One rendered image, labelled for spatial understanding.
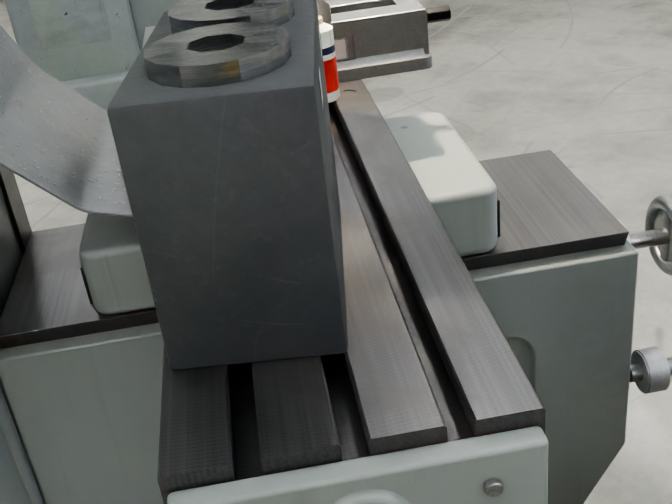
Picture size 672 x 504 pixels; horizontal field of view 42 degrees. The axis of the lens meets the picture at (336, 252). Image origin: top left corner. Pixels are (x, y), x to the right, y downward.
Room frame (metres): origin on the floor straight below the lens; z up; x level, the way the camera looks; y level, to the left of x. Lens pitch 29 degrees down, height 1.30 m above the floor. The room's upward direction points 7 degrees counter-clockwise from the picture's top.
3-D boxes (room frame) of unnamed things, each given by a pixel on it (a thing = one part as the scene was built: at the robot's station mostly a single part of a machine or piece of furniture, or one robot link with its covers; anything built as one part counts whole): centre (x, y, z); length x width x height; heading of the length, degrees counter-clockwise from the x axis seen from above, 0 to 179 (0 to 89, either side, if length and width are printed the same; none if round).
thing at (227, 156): (0.58, 0.06, 1.06); 0.22 x 0.12 x 0.20; 178
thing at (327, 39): (0.98, -0.01, 1.01); 0.04 x 0.04 x 0.11
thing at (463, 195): (1.03, 0.06, 0.82); 0.50 x 0.35 x 0.12; 95
